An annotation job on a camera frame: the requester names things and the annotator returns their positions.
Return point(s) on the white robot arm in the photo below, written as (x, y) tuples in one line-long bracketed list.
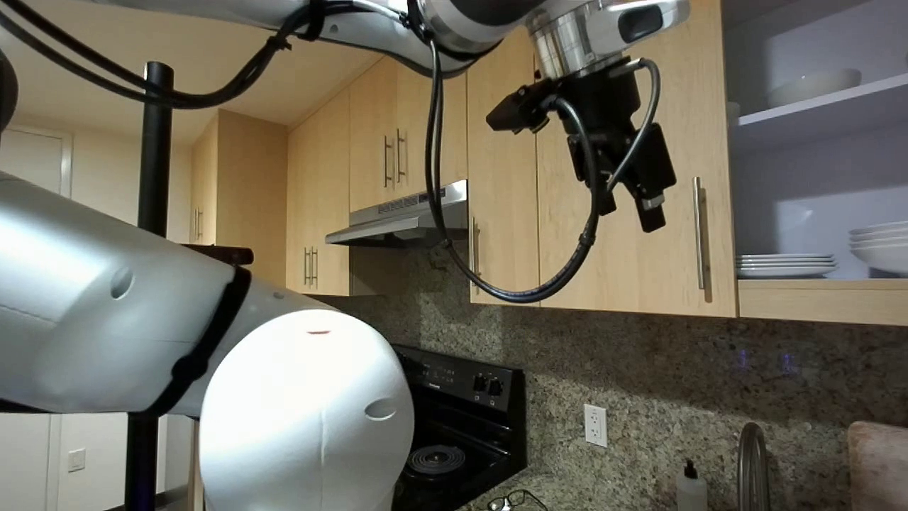
[(302, 407)]

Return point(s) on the steel range hood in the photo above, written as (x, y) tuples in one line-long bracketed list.
[(407, 221)]

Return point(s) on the white wall outlet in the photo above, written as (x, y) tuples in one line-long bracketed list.
[(597, 423)]

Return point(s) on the wooden cutting board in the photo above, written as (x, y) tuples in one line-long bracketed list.
[(878, 467)]

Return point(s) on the stack of white plates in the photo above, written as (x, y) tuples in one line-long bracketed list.
[(785, 265)]

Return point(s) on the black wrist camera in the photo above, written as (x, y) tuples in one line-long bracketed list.
[(526, 109)]

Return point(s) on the chrome kitchen faucet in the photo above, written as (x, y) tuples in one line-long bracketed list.
[(753, 470)]

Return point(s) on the black electric stove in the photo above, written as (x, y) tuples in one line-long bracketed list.
[(468, 429)]

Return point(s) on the clear soap bottle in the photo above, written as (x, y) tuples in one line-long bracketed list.
[(691, 488)]

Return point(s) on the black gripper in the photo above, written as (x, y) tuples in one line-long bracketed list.
[(613, 136)]

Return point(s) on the stack of white bowls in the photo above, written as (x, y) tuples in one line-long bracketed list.
[(880, 244)]

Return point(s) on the light wood upper cabinet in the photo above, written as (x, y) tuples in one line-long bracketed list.
[(819, 95)]

